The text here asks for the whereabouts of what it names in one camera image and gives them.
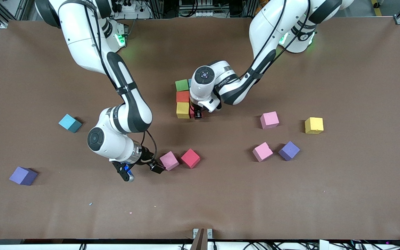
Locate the orange foam cube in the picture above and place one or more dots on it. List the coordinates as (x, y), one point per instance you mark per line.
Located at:
(182, 96)

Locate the pile of orange items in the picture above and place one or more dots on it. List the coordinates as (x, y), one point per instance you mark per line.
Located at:
(259, 10)

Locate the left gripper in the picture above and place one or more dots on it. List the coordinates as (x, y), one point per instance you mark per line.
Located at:
(197, 114)

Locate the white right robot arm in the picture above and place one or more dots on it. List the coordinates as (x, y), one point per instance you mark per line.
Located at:
(92, 41)

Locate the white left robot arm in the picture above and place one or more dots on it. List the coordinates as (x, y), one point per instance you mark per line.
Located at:
(269, 31)

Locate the green foam cube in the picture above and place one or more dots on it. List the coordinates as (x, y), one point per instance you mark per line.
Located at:
(182, 85)

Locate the metal bracket with wooden stick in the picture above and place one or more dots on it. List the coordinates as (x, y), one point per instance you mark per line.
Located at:
(201, 239)

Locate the brown table cover sheet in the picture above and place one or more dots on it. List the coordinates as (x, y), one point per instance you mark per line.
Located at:
(200, 201)

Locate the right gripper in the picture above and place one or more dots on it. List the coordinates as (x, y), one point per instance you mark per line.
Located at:
(147, 160)

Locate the yellow foam cube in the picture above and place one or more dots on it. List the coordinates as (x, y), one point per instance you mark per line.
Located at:
(182, 110)
(314, 125)

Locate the purple foam cube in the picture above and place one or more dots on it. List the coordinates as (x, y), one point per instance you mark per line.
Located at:
(22, 175)
(289, 150)

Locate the small white box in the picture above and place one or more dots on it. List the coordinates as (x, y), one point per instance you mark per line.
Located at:
(324, 244)

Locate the pink foam cube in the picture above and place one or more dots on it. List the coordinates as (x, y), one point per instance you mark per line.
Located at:
(262, 151)
(169, 160)
(269, 120)

